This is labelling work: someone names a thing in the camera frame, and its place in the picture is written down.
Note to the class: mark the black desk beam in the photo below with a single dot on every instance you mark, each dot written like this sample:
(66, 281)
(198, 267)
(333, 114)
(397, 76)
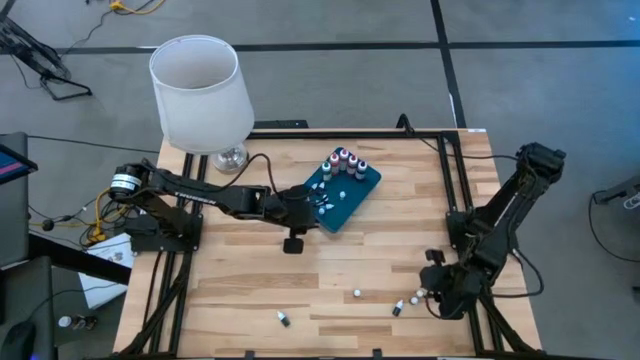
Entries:
(75, 260)

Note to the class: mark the small green-label dropper bottle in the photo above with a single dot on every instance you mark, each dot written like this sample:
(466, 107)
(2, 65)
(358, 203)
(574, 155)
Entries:
(283, 318)

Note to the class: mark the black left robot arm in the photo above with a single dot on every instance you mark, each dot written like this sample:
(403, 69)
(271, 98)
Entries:
(200, 192)

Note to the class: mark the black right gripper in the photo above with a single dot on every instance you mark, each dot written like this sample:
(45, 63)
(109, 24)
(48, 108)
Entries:
(452, 290)

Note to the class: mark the black rail bracket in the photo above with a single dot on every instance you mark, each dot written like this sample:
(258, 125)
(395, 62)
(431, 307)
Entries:
(248, 355)
(377, 353)

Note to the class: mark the white paper sheet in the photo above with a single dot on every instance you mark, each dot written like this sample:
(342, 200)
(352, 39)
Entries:
(105, 290)

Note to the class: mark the black floor stand foot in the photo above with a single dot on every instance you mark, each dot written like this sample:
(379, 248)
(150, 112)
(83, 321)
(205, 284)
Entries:
(617, 192)

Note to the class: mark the white round lid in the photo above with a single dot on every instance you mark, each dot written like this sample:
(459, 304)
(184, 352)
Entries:
(65, 321)

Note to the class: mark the black power strip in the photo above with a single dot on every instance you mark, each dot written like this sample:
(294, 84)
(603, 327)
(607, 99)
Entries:
(280, 124)

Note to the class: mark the small brown-label dropper bottle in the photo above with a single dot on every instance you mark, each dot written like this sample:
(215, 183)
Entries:
(315, 186)

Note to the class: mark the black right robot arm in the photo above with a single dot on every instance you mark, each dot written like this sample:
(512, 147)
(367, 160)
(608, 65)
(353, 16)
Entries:
(505, 200)

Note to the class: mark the large red food coloring bottle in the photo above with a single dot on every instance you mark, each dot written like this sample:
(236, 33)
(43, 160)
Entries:
(352, 164)

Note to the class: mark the dark small bottles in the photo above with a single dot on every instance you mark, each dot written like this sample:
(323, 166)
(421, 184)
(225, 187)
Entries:
(85, 322)

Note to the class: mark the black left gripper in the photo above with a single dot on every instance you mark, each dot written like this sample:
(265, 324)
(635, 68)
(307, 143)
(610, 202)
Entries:
(297, 210)

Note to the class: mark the black computer mouse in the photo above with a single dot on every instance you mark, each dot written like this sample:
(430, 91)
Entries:
(20, 342)

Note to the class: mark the black tripod stand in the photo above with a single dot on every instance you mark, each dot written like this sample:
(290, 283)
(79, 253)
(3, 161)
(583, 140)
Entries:
(30, 50)

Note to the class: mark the large pink food coloring bottle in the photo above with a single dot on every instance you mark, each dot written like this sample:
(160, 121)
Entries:
(344, 159)

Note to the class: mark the large black food coloring bottle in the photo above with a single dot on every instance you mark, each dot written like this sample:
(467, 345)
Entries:
(361, 170)

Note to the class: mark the blue plastic tray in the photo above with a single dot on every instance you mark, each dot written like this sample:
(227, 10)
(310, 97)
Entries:
(355, 195)

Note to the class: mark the white shade silver table lamp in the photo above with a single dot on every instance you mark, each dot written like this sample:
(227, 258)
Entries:
(200, 110)

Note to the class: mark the small red-label dropper bottle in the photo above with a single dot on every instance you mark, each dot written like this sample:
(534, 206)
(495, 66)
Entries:
(320, 202)

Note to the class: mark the open laptop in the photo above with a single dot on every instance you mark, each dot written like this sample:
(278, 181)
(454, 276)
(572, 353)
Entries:
(12, 165)

